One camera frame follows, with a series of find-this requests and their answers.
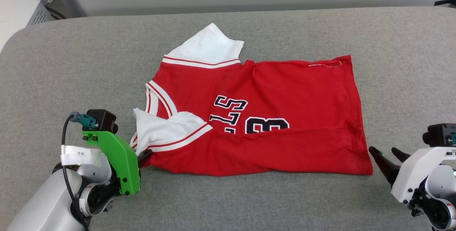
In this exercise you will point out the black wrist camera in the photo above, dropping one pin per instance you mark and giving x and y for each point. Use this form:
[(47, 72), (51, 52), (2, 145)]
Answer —
[(101, 120), (440, 135)]

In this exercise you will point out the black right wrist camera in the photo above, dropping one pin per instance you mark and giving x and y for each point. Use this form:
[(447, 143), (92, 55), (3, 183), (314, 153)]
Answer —
[(440, 135)]

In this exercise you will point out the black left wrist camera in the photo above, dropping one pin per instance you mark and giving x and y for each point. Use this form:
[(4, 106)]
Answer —
[(101, 120)]

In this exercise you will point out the white grey right arm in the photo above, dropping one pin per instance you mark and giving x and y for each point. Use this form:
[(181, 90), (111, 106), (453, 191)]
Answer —
[(440, 195)]

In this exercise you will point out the red and white jersey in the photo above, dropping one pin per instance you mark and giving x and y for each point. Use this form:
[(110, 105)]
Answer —
[(285, 88)]

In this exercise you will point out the black tape strip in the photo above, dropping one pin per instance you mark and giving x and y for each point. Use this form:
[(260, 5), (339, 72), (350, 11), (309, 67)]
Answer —
[(445, 3)]

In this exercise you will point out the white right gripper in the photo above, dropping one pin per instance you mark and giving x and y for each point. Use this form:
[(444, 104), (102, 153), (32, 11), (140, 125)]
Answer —
[(413, 177)]

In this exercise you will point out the white equipment box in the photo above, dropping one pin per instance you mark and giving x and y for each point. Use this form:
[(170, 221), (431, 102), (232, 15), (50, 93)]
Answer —
[(14, 17)]

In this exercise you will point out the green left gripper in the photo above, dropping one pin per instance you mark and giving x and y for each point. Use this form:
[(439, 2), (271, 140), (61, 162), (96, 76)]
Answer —
[(124, 167)]

